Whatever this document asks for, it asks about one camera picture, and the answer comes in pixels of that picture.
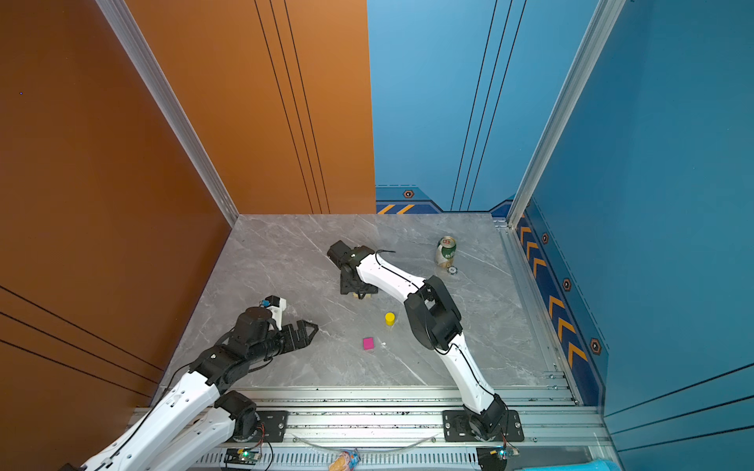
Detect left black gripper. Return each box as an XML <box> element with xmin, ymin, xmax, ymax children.
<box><xmin>249</xmin><ymin>318</ymin><xmax>320</xmax><ymax>367</ymax></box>

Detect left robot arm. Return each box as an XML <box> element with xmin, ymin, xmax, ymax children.
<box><xmin>62</xmin><ymin>303</ymin><xmax>319</xmax><ymax>470</ymax></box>

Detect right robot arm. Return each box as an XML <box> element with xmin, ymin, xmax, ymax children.
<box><xmin>327</xmin><ymin>241</ymin><xmax>510</xmax><ymax>441</ymax></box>

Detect green beverage can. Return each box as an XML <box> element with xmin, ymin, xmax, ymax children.
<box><xmin>435</xmin><ymin>235</ymin><xmax>457</xmax><ymax>268</ymax></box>

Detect left circuit board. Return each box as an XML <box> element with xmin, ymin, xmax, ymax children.
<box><xmin>223</xmin><ymin>447</ymin><xmax>262</xmax><ymax>467</ymax></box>

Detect circuit board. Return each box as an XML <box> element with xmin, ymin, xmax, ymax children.
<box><xmin>223</xmin><ymin>447</ymin><xmax>262</xmax><ymax>467</ymax></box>
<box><xmin>490</xmin><ymin>444</ymin><xmax>520</xmax><ymax>461</ymax></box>

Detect colourful snack wrapper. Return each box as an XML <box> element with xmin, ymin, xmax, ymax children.
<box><xmin>328</xmin><ymin>451</ymin><xmax>361</xmax><ymax>471</ymax></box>

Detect right circuit board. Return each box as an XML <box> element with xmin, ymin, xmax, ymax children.
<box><xmin>490</xmin><ymin>444</ymin><xmax>520</xmax><ymax>461</ymax></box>

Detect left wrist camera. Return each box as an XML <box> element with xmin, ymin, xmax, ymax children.
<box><xmin>260</xmin><ymin>296</ymin><xmax>287</xmax><ymax>329</ymax></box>

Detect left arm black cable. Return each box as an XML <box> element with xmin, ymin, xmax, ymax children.
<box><xmin>105</xmin><ymin>329</ymin><xmax>275</xmax><ymax>466</ymax></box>

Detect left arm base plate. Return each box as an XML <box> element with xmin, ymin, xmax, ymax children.
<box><xmin>231</xmin><ymin>410</ymin><xmax>289</xmax><ymax>444</ymax></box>

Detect aluminium front rail frame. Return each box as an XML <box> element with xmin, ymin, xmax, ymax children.
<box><xmin>105</xmin><ymin>385</ymin><xmax>590</xmax><ymax>471</ymax></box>

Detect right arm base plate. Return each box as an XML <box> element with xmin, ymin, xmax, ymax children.
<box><xmin>442</xmin><ymin>409</ymin><xmax>525</xmax><ymax>443</ymax></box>

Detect left aluminium corner post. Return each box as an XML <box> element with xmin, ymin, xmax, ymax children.
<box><xmin>96</xmin><ymin>0</ymin><xmax>240</xmax><ymax>228</ymax></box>

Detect aluminium corner post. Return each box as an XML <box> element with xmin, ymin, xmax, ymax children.
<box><xmin>96</xmin><ymin>0</ymin><xmax>240</xmax><ymax>228</ymax></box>
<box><xmin>506</xmin><ymin>0</ymin><xmax>626</xmax><ymax>230</ymax></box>

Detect right aluminium corner post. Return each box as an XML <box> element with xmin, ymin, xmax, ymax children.
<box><xmin>506</xmin><ymin>0</ymin><xmax>626</xmax><ymax>230</ymax></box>

